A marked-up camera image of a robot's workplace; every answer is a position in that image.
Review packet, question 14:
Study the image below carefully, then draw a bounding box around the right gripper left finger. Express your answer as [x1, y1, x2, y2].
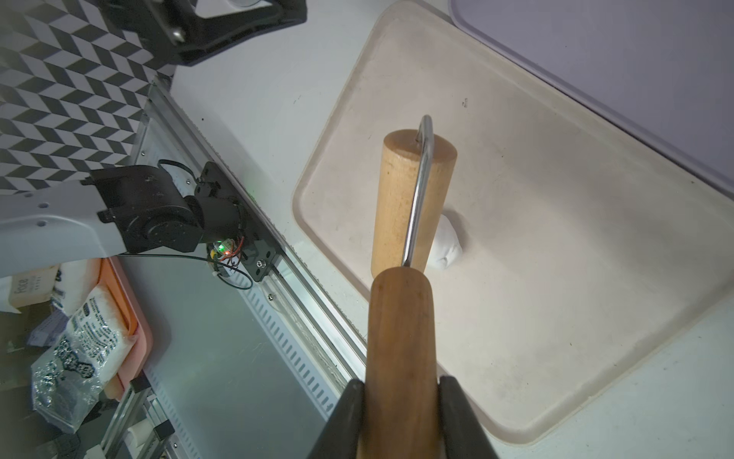
[307, 379, 365, 459]

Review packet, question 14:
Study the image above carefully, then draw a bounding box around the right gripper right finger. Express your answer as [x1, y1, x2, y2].
[439, 376, 498, 459]

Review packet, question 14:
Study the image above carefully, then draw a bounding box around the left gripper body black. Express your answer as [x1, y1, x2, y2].
[97, 0, 197, 66]

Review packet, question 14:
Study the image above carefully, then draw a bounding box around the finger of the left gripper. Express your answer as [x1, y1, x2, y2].
[171, 1, 308, 65]

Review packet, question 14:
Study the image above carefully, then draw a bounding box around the wooden dough roller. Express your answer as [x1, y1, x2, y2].
[357, 115, 441, 458]

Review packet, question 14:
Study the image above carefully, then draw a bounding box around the white dough ball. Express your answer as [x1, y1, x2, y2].
[426, 214, 463, 271]

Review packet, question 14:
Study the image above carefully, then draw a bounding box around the beige plastic tray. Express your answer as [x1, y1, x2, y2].
[292, 1, 733, 444]

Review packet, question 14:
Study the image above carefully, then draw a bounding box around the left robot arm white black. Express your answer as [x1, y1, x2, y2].
[1, 1, 308, 277]

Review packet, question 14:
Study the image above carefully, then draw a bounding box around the orange storage bin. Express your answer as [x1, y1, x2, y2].
[99, 257, 154, 402]

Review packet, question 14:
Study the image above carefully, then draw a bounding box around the purple plastic tray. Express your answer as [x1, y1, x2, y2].
[448, 1, 733, 193]

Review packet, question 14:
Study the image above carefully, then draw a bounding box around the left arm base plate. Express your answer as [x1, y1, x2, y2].
[193, 162, 283, 288]

